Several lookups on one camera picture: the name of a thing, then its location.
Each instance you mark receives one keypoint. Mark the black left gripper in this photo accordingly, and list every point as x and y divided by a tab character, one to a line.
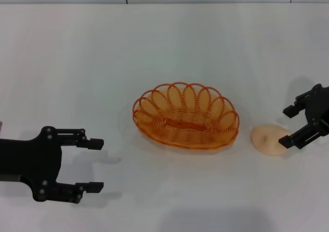
30	160

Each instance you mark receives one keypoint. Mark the pale round bread bun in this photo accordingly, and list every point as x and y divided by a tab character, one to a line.
266	142

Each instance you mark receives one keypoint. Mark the orange woven plastic basket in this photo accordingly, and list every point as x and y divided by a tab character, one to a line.
185	129

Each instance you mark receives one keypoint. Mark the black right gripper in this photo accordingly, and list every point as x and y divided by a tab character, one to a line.
320	108

